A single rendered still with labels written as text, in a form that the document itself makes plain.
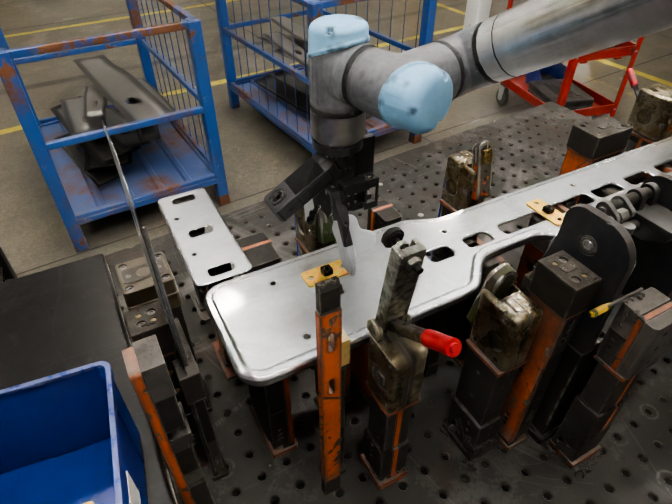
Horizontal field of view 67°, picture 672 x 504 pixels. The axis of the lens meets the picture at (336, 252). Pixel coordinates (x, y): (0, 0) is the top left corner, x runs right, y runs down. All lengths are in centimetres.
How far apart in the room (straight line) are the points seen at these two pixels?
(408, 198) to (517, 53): 101
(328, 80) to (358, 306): 35
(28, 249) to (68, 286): 199
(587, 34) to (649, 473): 80
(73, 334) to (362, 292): 43
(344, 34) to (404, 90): 11
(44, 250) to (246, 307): 209
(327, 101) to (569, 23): 28
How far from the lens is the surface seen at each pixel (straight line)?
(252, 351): 76
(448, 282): 87
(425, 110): 58
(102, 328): 81
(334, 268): 87
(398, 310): 66
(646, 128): 160
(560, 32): 60
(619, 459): 112
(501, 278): 74
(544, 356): 84
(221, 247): 94
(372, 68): 60
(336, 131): 68
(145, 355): 52
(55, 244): 285
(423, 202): 159
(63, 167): 314
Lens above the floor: 159
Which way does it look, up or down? 40 degrees down
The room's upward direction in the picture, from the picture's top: straight up
